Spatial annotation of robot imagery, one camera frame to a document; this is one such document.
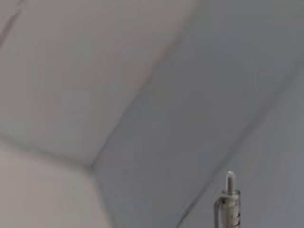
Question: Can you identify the clear silver ballpoint pen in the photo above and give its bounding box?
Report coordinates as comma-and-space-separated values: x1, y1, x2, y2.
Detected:
213, 171, 242, 228

